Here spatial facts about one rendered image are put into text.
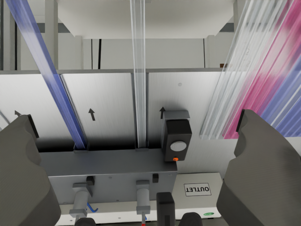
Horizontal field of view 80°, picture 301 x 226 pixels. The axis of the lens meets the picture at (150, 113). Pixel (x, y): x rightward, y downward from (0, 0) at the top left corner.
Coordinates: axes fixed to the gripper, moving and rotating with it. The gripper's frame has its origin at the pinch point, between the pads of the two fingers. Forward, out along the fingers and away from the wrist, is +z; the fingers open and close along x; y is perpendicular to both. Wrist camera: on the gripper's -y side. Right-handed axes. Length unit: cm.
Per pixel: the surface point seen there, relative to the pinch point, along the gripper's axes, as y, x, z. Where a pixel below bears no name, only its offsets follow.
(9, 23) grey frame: -2, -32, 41
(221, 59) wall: 45, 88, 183
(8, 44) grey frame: 2, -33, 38
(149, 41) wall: 28, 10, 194
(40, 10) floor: -2, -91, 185
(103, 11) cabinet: -4, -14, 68
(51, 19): -2, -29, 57
